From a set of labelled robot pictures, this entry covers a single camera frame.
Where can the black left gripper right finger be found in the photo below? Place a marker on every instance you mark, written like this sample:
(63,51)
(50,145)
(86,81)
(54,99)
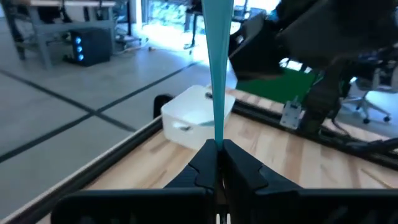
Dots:
(295,208)

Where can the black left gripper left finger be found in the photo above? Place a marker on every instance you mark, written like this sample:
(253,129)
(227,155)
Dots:
(140,208)

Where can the teal strip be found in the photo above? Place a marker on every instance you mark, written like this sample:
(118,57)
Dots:
(217,62)

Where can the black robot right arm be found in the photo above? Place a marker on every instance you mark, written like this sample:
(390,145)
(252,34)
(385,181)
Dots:
(335,31)

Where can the green floor mat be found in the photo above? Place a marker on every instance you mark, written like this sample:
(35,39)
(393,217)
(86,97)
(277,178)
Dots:
(280,87)

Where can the white plastic bin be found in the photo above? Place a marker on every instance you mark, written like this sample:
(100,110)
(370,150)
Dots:
(186,109)

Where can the long black floor tape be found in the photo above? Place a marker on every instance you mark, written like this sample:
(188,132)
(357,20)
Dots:
(99,112)

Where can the small black stand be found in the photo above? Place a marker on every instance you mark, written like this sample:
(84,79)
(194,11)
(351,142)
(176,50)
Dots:
(160,105)

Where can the grey office chair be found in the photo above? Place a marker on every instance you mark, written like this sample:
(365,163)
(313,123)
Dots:
(362,84)

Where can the short black floor tape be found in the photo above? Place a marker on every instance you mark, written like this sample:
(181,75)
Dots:
(62,98)

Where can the black computer tower blue lights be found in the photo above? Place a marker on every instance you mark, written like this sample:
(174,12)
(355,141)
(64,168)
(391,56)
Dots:
(96,46)

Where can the grey desk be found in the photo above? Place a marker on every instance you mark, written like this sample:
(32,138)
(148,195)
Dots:
(74,27)

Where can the silver mounting bracket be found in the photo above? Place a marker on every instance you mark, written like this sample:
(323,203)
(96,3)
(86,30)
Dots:
(290,115)

